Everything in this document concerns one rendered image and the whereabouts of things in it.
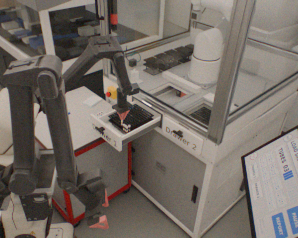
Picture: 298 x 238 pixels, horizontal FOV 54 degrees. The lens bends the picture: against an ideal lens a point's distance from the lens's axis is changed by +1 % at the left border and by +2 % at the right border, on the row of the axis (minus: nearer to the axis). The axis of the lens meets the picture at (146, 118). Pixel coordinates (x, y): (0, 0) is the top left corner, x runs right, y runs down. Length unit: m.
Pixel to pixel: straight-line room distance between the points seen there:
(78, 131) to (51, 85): 1.22
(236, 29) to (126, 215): 1.63
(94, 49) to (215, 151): 0.85
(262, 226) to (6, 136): 0.96
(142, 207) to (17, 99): 1.79
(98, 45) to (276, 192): 0.88
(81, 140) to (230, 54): 1.03
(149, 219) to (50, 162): 1.23
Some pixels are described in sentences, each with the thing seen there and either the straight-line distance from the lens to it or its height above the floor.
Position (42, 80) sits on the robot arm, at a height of 1.60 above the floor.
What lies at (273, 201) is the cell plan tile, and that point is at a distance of 1.25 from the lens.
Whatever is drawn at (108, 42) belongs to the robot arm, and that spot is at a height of 1.52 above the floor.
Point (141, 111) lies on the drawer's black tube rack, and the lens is 1.85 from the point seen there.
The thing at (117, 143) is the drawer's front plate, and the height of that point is 0.87.
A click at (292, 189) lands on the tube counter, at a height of 1.11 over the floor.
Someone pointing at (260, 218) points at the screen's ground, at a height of 1.00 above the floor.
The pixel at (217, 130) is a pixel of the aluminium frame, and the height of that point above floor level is 1.03.
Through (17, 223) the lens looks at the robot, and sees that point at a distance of 1.41.
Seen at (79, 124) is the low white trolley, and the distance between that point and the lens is 2.00.
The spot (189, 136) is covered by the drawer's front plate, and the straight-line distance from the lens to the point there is 1.66.
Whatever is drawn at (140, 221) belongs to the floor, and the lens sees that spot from 2.37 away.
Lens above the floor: 1.94
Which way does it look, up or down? 36 degrees down
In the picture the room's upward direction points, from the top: 2 degrees clockwise
